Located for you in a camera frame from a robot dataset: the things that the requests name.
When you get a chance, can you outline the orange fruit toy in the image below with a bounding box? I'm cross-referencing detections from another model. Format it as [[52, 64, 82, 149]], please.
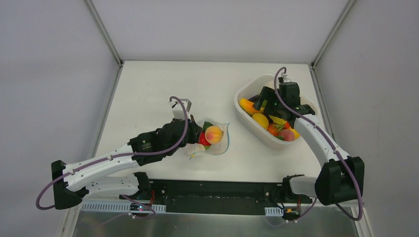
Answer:
[[205, 125, 223, 144]]

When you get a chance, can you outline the red apple toy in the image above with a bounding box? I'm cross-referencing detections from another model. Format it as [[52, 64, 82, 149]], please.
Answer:
[[198, 132, 211, 146]]

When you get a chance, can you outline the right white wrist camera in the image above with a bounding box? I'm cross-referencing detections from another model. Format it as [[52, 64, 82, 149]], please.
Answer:
[[278, 74, 292, 83]]

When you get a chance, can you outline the dark green avocado toy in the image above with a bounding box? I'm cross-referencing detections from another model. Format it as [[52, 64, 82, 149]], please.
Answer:
[[203, 121, 214, 132]]

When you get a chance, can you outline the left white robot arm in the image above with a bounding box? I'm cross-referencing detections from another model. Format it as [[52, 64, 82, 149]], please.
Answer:
[[51, 118, 203, 210]]

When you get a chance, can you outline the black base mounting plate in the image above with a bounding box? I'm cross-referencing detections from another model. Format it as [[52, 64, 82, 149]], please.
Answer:
[[119, 178, 289, 217]]

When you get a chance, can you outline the pink peach toy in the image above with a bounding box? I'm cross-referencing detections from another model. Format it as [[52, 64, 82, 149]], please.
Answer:
[[277, 129, 295, 142]]

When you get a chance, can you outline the white plastic basin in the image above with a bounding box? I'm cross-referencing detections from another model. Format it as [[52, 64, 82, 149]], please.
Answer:
[[234, 74, 304, 150]]

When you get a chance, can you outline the clear zip top bag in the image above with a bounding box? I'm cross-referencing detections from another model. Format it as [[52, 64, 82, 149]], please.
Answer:
[[183, 119, 230, 159]]

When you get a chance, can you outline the small orange tangerine toy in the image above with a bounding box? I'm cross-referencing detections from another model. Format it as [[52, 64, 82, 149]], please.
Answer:
[[267, 123, 284, 137]]

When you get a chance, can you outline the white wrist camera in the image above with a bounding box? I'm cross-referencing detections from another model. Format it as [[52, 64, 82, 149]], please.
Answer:
[[169, 99, 192, 120], [278, 74, 292, 83]]

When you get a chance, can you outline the yellow napa cabbage toy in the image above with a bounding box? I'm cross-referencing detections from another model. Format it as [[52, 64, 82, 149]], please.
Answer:
[[269, 115, 287, 125]]

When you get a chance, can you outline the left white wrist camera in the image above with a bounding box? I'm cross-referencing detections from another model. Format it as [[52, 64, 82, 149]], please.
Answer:
[[169, 99, 192, 120]]

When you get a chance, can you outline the purple eggplant toy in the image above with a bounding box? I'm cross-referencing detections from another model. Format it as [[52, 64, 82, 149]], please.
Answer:
[[248, 94, 259, 102]]

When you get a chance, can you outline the yellow orange mango toy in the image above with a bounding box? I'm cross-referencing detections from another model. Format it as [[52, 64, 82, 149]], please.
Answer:
[[239, 98, 260, 116]]

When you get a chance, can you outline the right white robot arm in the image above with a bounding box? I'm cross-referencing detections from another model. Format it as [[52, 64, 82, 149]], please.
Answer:
[[254, 82, 365, 205]]

